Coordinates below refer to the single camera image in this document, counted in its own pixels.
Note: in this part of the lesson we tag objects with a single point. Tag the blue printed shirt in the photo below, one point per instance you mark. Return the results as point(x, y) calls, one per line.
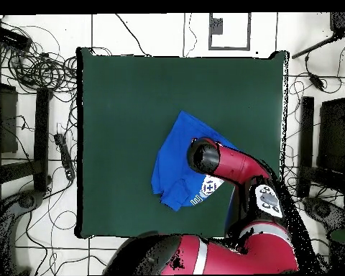
point(172, 161)

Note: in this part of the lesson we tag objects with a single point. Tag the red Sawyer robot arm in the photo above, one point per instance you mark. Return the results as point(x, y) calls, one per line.
point(235, 165)

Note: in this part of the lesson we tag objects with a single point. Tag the dark flat panel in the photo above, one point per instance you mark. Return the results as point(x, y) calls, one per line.
point(333, 135)
point(7, 120)

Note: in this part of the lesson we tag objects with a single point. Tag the dark green table cloth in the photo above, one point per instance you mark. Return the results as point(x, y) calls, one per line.
point(132, 115)

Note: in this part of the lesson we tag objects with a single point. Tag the black power strip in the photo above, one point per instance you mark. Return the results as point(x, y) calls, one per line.
point(64, 155)

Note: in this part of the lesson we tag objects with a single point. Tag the black upright bar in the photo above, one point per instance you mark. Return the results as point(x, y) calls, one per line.
point(41, 138)
point(307, 129)

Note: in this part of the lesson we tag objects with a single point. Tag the small grey square plate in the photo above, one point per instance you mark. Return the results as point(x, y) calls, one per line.
point(216, 26)

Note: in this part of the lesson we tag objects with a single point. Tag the black round stand base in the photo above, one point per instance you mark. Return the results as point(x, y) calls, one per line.
point(323, 211)
point(27, 200)

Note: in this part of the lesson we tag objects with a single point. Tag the black power adapter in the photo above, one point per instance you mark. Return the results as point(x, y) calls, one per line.
point(316, 81)

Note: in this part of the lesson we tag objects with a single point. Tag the black slanted rod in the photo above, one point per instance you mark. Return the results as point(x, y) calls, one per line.
point(313, 49)

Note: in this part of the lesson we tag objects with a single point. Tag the black electronics box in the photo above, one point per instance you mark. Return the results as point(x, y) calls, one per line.
point(11, 38)

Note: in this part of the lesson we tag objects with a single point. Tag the black corner equipment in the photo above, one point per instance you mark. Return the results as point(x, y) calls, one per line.
point(343, 23)

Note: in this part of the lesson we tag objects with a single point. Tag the grey rectangular floor frame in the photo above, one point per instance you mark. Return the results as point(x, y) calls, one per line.
point(249, 31)

